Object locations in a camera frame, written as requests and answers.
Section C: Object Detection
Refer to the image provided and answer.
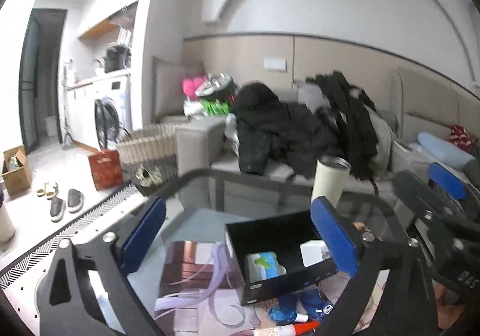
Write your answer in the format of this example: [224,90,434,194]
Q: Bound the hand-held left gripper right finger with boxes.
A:
[310,196,441,336]

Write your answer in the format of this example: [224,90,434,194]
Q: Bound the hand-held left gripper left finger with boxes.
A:
[35,197,167,336]

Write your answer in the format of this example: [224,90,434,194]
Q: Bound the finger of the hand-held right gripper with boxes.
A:
[427,161,480,216]
[393,170,473,235]

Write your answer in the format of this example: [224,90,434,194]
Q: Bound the black storage box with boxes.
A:
[225,210,340,307]

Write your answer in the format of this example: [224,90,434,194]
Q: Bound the glue bottle orange-red cap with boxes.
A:
[253,321,321,336]

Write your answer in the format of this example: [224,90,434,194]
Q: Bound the dark green clothes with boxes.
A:
[463,160,480,180]

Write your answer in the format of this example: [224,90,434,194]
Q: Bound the large white charger cube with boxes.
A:
[300,240,332,268]

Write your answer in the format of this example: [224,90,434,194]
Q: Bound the blue pillow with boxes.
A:
[417,132,475,168]

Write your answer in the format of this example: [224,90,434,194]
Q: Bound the red patterned cloth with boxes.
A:
[450,125,474,151]

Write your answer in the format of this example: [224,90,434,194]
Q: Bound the white tumbler cup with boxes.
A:
[310,156,352,209]

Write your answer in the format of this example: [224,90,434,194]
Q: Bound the spotted plush slippers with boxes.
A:
[135,167,164,187]

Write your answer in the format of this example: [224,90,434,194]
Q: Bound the printed desk mat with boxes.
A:
[155,240,379,336]

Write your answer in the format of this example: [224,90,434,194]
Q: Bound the grey garment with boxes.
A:
[362,103,394,171]

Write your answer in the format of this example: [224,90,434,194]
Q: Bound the small blue bottle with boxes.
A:
[300,289,335,319]
[268,296,301,325]

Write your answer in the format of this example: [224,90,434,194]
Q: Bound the black white patterned rug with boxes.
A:
[0,182,151,292]

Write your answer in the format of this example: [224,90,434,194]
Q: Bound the red gift bag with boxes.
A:
[89,150,124,191]

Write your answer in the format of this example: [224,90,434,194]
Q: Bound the green white tissue packet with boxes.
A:
[244,251,287,284]

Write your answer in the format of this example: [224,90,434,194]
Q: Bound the wicker basket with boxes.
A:
[116,124,180,167]

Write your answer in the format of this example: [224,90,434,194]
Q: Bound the black clothes pile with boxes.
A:
[305,71,379,181]

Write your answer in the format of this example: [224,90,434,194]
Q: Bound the grey sofa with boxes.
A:
[157,66,480,205]

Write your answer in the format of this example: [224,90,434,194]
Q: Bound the beige sandals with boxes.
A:
[36,182,59,200]

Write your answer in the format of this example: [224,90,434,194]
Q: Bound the white washing machine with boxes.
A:
[94,74,133,151]

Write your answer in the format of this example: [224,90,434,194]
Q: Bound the black puffer jacket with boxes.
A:
[227,83,338,175]

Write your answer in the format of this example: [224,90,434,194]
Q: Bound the white cloth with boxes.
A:
[184,99,203,120]

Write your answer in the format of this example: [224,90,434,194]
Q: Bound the white container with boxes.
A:
[0,201,16,244]

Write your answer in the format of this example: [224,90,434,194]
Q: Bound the cardboard box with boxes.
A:
[2,146,33,196]

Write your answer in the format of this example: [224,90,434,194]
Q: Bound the white bin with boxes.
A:
[43,116,59,138]

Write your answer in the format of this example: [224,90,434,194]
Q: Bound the white counter cabinet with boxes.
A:
[65,77,99,143]

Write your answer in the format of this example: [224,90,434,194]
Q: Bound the green cloth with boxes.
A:
[200,98,230,116]

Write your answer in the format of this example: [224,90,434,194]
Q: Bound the mop stand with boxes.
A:
[62,58,76,149]

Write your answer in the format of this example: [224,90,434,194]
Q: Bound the grey pillow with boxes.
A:
[152,56,205,119]

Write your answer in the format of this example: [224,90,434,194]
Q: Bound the pink plush toy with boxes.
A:
[182,77,206,98]

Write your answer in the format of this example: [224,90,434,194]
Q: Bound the black countertop appliance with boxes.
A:
[104,44,132,72]

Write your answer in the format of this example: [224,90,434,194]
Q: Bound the dark door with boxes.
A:
[19,9,68,152]

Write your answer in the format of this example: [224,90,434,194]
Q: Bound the white wall outlet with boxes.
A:
[263,57,288,71]

